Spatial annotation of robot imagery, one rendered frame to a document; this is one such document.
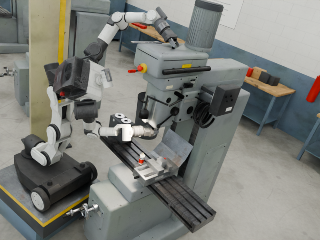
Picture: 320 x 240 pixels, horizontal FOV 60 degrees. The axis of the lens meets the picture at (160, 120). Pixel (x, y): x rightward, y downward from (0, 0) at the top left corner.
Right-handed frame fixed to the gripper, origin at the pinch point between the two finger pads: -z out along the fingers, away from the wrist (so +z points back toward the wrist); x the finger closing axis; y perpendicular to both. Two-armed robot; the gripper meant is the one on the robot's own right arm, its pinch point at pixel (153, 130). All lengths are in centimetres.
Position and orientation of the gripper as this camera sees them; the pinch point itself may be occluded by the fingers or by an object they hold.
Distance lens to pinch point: 219.5
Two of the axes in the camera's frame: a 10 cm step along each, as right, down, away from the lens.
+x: -4.4, -5.1, 7.4
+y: -2.2, 8.6, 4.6
